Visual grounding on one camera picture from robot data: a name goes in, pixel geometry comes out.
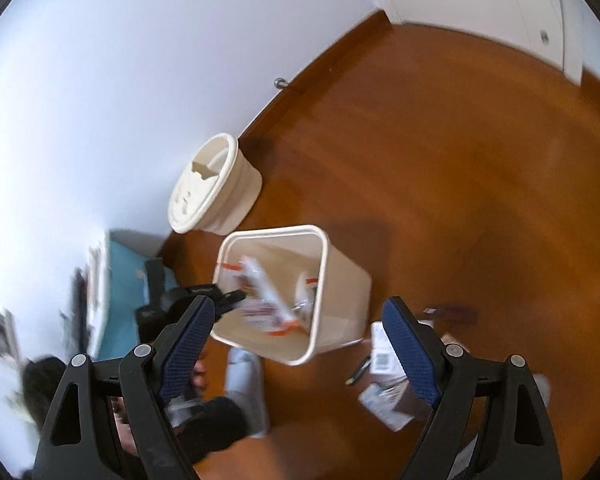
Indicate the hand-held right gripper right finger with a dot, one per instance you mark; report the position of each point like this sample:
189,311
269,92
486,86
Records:
410,355

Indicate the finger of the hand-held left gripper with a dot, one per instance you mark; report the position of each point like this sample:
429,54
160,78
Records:
231,298

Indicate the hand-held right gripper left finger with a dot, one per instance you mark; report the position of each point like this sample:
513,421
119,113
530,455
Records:
190,345

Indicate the orange and clear plastic wrapper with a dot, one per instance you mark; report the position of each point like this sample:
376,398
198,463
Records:
265,295

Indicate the cream square bin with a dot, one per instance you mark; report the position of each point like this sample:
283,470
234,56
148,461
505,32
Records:
340,300

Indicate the person's left forearm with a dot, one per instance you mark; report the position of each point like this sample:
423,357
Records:
215,425

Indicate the person's left hand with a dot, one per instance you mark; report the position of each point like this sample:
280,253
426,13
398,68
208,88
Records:
125,425

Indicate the white box with barcode label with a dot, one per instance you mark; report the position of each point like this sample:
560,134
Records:
382,355

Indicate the blue box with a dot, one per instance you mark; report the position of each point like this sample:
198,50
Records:
125,280

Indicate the black pen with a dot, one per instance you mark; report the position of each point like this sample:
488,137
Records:
358,370

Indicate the brown and white box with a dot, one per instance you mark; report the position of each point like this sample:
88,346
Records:
380,402

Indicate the cream round lidded bin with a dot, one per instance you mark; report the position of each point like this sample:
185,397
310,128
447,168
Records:
240,195

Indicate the dark cloth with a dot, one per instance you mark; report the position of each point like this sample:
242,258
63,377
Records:
45,380

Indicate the metal door stop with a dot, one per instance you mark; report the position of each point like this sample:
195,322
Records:
281,83

